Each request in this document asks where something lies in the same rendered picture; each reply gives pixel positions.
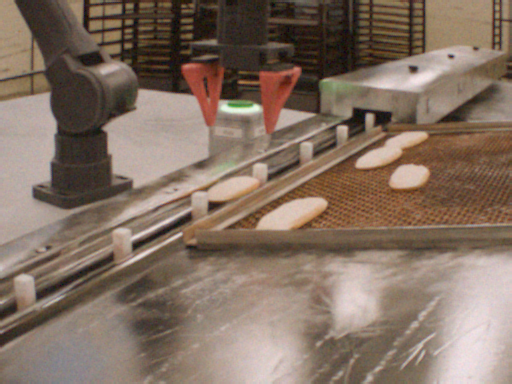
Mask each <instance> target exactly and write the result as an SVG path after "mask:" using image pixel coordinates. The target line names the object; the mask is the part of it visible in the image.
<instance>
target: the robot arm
mask: <svg viewBox="0 0 512 384"><path fill-rule="evenodd" d="M13 1H14V2H15V4H16V7H17V8H18V10H19V11H20V12H19V13H21V16H22V17H23V19H24V21H25V23H26V25H27V27H28V28H29V30H30V31H31V32H30V33H31V34H32V36H33V38H34V40H35V42H36V44H37V46H38V49H39V50H40V53H41V54H42V58H43V59H44V66H45V67H46V69H45V71H44V72H43V74H44V77H45V78H46V80H47V82H48V83H49V86H50V87H51V88H52V89H51V93H50V97H49V103H50V108H51V113H52V115H53V118H54V119H55V121H56V131H57V133H54V145H55V156H53V157H52V158H51V161H50V166H51V173H50V180H49V181H45V182H42V183H38V184H35V185H32V197H33V198H34V199H36V200H39V201H41V202H45V203H49V204H51V205H54V206H56V207H59V208H61V209H64V210H70V209H74V208H78V207H81V206H87V205H89V204H93V203H96V202H99V201H102V200H106V199H108V198H110V197H113V196H114V195H116V196H117V195H119V194H121V193H123V192H126V191H128V190H130V189H132V188H134V185H133V178H130V177H126V176H122V175H119V174H115V173H113V160H112V154H108V132H106V131H105V130H103V129H102V128H105V127H106V126H107V125H108V124H110V123H111V122H113V121H114V120H115V119H117V118H120V117H123V116H124V115H126V114H128V113H131V112H133V111H136V110H137V106H134V105H135V103H136V101H137V98H138V89H139V84H138V81H137V78H136V76H135V73H134V72H133V71H132V69H130V67H129V66H128V65H126V64H124V63H122V62H119V61H112V59H111V58H110V57H109V54H108V52H106V49H105V48H104V47H100V48H99V47H98V46H97V43H96V42H95V41H94V39H93V37H91V35H90V34H89V33H87V31H86V30H84V27H83V26H82V25H81V23H80V22H79V19H77V17H76V15H75V14H74V12H73V10H72V9H71V6H69V3H68V2H67V0H13ZM268 10H269V0H218V29H217V36H216V40H210V41H203V42H195V43H191V44H190V51H189V54H190V55H194V54H206V55H213V56H205V57H199V58H194V59H191V64H188V65H184V66H182V73H183V75H184V77H185V78H186V80H187V82H188V84H189V86H190V88H191V90H192V92H193V94H194V95H195V97H196V99H197V101H198V103H199V107H200V110H201V113H202V116H203V118H204V120H205V123H206V126H207V127H211V126H213V125H214V123H215V118H216V114H217V109H218V103H219V96H220V90H221V84H222V78H223V71H224V68H229V69H249V70H259V71H260V75H259V78H260V88H261V97H262V107H263V117H264V125H265V131H266V134H270V133H272V132H274V131H275V126H276V123H277V120H278V118H279V115H280V113H281V110H282V107H283V105H284V103H285V102H286V100H287V98H288V96H289V93H290V91H291V90H292V88H293V86H294V85H295V83H296V81H297V80H298V78H299V76H300V70H301V69H300V68H296V67H294V64H292V63H281V62H278V63H273V64H269V65H267V61H272V60H277V59H278V55H283V57H291V56H294V48H293V45H292V44H280V43H267V35H268ZM206 76H207V82H208V90H209V104H208V100H207V96H206V93H205V89H204V82H203V78H204V77H206Z"/></svg>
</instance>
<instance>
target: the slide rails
mask: <svg viewBox="0 0 512 384"><path fill-rule="evenodd" d="M387 116H389V111H380V112H377V113H375V122H377V121H378V120H380V119H382V118H384V117H387ZM376 126H378V125H375V126H373V127H371V128H370V129H368V130H367V131H369V130H371V129H372V128H374V127H376ZM364 127H366V118H365V119H363V120H359V121H357V122H355V123H353V124H351V125H350V126H348V127H347V128H348V129H347V136H348V135H350V134H352V133H353V132H355V131H359V130H361V129H362V128H364ZM367 131H365V132H363V133H366V132H367ZM363 133H360V134H358V135H356V136H354V137H353V138H351V139H349V140H347V141H345V142H344V143H346V142H348V141H350V140H352V139H354V138H355V137H357V136H359V135H361V134H363ZM335 141H337V131H336V132H334V133H332V134H330V135H329V136H326V137H324V138H320V139H318V140H316V141H315V142H313V150H312V154H313V153H315V152H317V151H318V150H320V149H322V148H324V147H326V146H328V145H330V144H331V143H333V142H335ZM344 143H341V144H339V145H337V146H335V147H333V148H332V149H334V148H336V147H338V146H340V145H342V144H344ZM332 149H330V150H328V151H326V152H324V153H322V154H320V155H317V156H316V157H314V158H312V159H310V160H308V161H306V162H304V163H302V164H300V165H299V166H297V167H295V168H294V169H292V170H290V171H288V172H286V173H284V174H282V175H286V174H287V173H289V172H291V171H293V170H295V169H297V168H299V167H300V166H302V165H304V164H306V163H307V162H309V161H311V160H313V159H315V158H317V157H318V156H322V155H324V154H326V153H327V152H329V151H331V150H332ZM299 160H300V149H298V150H297V151H295V152H291V153H288V154H286V155H284V156H282V157H280V158H278V159H277V160H275V161H273V162H270V163H268V164H266V165H267V176H268V175H270V174H274V173H276V172H278V171H279V170H281V169H283V168H285V167H287V166H289V165H291V164H293V163H295V162H297V161H299ZM282 175H278V176H277V177H275V178H273V179H271V180H269V181H268V182H266V183H264V184H262V185H260V186H258V187H257V188H256V189H258V188H260V187H262V186H264V185H266V184H267V183H269V182H271V181H273V180H275V179H277V178H278V177H280V176H282ZM256 189H255V190H256ZM232 201H234V200H230V201H228V202H227V203H225V204H223V205H221V206H219V207H218V208H216V209H214V210H212V211H210V212H208V213H206V214H205V215H203V216H201V217H199V218H197V219H195V220H192V221H190V222H189V223H187V224H185V225H183V226H181V227H179V228H177V229H175V230H174V231H172V232H170V233H169V234H165V235H163V236H162V237H160V238H158V239H156V240H154V241H153V242H151V243H149V244H145V245H144V246H143V247H141V248H139V249H137V250H136V251H134V252H132V253H131V252H130V253H128V254H127V255H125V256H123V257H121V259H119V260H118V259H117V260H115V261H114V262H112V263H110V264H109V265H107V266H106V265H105V266H103V267H102V268H100V269H98V271H94V272H93V273H91V274H89V275H88V276H84V277H83V278H81V279H79V280H77V281H75V282H74V283H72V284H71V285H70V284H69V285H67V286H66V287H64V288H61V289H59V290H58V291H56V292H54V293H52V294H51V295H48V296H46V297H45V298H43V299H40V300H39V301H37V302H35V303H33V304H32V305H29V306H27V307H26V308H23V309H22V310H19V311H17V312H16V313H14V314H12V315H11V316H8V317H6V318H4V319H2V320H1V321H0V323H2V322H5V321H6V320H7V319H8V320H9V319H10V318H11V317H14V316H15V315H18V314H20V313H21V312H24V311H25V310H26V309H29V308H31V307H32V306H35V305H37V304H38V303H41V302H42V301H43V300H46V299H48V298H49V297H53V296H54V295H56V294H57V293H60V292H61V291H63V290H64V289H65V290H66V289H68V288H69V287H71V286H74V285H75V284H76V283H78V282H80V281H83V280H84V279H86V278H88V277H91V276H92V275H94V274H95V273H97V272H100V271H102V270H104V269H105V268H107V267H110V266H111V265H113V264H115V263H116V262H118V261H120V260H121V261H122V260H123V259H125V258H127V257H128V256H129V255H131V254H133V253H134V254H135V253H136V252H138V251H140V250H142V249H144V248H145V247H147V246H148V245H152V244H153V243H155V242H157V241H159V240H161V239H163V238H164V237H166V236H167V235H171V234H173V233H175V232H176V231H178V230H180V229H182V228H184V227H186V226H187V225H189V224H190V223H192V222H194V221H198V220H200V219H202V218H204V217H206V216H207V215H208V214H210V213H212V212H214V211H216V210H218V209H220V208H222V207H224V206H226V205H227V204H228V203H230V202H232ZM190 215H192V207H191V200H189V201H188V202H186V203H184V204H182V205H180V206H177V207H175V208H173V209H172V210H170V211H168V212H166V213H164V214H162V215H160V216H159V215H158V216H156V217H154V218H152V219H150V220H149V221H147V222H145V223H142V224H140V225H139V226H137V227H133V228H132V229H130V230H131V244H134V243H135V242H139V241H141V240H143V239H144V238H146V237H148V236H150V235H152V234H153V233H155V232H159V231H161V230H162V229H164V228H166V227H168V226H170V225H172V224H174V223H175V222H177V221H179V220H181V219H185V218H187V217H189V216H190ZM113 254H114V253H113V238H111V239H109V240H107V241H105V242H104V243H100V244H99V245H97V246H95V247H93V248H91V249H89V250H86V251H84V252H83V253H81V254H79V255H75V256H74V257H72V258H70V259H69V260H66V261H64V262H62V263H60V264H58V265H55V266H54V267H52V268H50V269H47V270H45V271H43V272H42V273H39V274H37V275H36V276H34V286H35V294H36V293H37V292H40V291H42V290H44V289H45V288H48V287H50V286H51V285H54V284H56V283H58V282H59V281H62V280H64V279H65V278H67V277H70V276H72V275H73V274H75V273H77V272H80V271H82V270H83V269H85V268H86V267H87V268H88V267H90V266H91V265H93V264H95V263H96V262H100V261H102V260H103V259H105V258H107V257H108V256H111V255H113ZM14 304H17V301H16V293H15V286H12V287H10V288H9V289H8V290H7V289H6V290H5V291H3V292H0V312H2V311H3V310H4V309H7V308H9V307H10V306H11V307H12V306H13V305H14Z"/></svg>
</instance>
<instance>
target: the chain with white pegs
mask: <svg viewBox="0 0 512 384"><path fill-rule="evenodd" d="M373 126H375V113H367V114H366V130H365V131H367V130H368V129H370V128H371V127H373ZM347 129H348V128H347V127H343V126H340V127H339V126H338V127H337V145H339V144H341V143H344V142H345V141H347ZM365 131H364V132H365ZM337 145H336V146H337ZM312 150H313V143H308V142H303V143H301V144H300V164H302V163H304V162H306V161H308V160H310V159H312ZM253 178H256V179H257V180H259V182H260V183H259V185H258V186H260V185H262V184H264V183H266V182H268V181H269V180H268V181H267V165H265V164H255V165H253ZM191 207H192V220H195V219H197V218H199V217H201V216H203V215H205V214H206V213H208V212H207V193H205V192H196V193H193V194H192V195H191ZM192 220H190V221H192ZM130 252H131V253H132V244H131V230H130V229H125V228H118V229H116V230H115V231H113V253H114V258H115V260H117V259H118V260H119V259H121V257H123V256H125V255H127V254H128V253H130ZM115 260H114V261H115ZM114 261H112V262H114ZM112 262H110V263H112ZM110 263H109V264H110ZM109 264H108V265H109ZM14 282H15V293H16V301H17V305H18V311H19V310H22V309H23V308H26V307H27V306H29V305H32V304H33V303H35V302H37V301H36V299H35V286H34V277H32V276H29V275H26V274H22V275H20V276H19V277H16V278H14Z"/></svg>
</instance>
